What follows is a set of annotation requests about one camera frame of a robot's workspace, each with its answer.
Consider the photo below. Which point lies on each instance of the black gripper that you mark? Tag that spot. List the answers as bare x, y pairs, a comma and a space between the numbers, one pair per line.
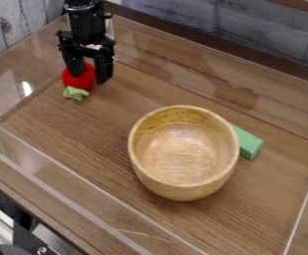
87, 39

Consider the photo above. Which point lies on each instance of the red plush strawberry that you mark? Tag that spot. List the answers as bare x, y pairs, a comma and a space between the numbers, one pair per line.
77, 86

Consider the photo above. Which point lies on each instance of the wooden bowl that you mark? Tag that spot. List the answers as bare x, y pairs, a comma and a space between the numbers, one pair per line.
184, 152

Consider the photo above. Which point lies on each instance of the green foam block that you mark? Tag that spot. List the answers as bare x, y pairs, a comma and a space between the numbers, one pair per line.
250, 142

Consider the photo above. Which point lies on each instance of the black metal stand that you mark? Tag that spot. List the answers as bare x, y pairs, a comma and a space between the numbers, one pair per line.
18, 239

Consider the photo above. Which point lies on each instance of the clear acrylic tray enclosure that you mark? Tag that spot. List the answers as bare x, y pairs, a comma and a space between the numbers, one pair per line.
65, 162

